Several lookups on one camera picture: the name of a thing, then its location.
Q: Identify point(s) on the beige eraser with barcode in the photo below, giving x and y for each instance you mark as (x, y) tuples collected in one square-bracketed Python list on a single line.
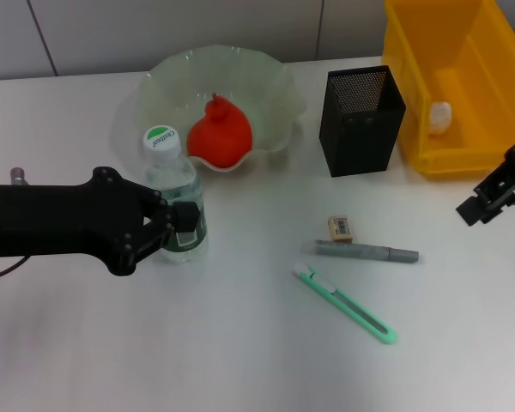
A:
[(341, 229)]

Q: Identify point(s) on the mint green utility knife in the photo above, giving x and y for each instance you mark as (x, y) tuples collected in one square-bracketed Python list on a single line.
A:
[(347, 307)]

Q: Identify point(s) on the grey marker pen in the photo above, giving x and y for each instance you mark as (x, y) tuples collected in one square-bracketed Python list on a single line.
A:
[(360, 252)]

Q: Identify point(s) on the clear water bottle green label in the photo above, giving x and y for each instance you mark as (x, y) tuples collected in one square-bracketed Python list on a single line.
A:
[(171, 176)]

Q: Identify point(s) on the red-orange fruit with stem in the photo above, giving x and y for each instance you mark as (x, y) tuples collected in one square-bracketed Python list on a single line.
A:
[(221, 137)]

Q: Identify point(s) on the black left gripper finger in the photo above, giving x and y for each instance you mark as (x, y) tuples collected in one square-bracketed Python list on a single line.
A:
[(184, 211), (184, 225)]

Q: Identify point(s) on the white paper ball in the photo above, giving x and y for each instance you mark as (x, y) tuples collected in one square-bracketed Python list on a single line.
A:
[(440, 118)]

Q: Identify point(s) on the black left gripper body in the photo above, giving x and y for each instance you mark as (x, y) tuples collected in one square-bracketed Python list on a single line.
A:
[(68, 219)]

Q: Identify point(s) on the yellow plastic storage bin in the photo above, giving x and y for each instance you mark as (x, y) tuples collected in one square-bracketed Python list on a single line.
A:
[(472, 86)]

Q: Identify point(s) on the translucent green wavy fruit plate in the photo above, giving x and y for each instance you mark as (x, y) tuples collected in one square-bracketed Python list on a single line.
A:
[(240, 73)]

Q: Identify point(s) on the black mesh pen holder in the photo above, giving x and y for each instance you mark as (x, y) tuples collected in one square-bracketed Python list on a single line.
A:
[(360, 141)]

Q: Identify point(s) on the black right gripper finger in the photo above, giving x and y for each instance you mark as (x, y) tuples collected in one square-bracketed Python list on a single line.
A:
[(489, 201)]

